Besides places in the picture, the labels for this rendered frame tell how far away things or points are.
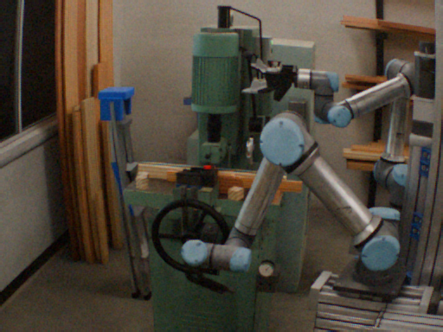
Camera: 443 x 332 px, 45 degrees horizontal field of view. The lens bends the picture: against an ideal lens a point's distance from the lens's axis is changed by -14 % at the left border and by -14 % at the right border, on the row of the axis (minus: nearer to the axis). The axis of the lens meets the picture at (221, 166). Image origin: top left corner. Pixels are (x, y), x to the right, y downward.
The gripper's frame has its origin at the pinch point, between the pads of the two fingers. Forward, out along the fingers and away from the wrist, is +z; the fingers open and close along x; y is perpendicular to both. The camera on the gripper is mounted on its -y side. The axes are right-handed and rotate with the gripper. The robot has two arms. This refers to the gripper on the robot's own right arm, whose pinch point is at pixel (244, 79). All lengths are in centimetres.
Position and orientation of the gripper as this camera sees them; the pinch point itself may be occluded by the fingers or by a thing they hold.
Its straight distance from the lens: 221.4
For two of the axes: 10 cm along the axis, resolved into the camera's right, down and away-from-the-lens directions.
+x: -1.8, 7.8, -6.0
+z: -9.8, -0.8, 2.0
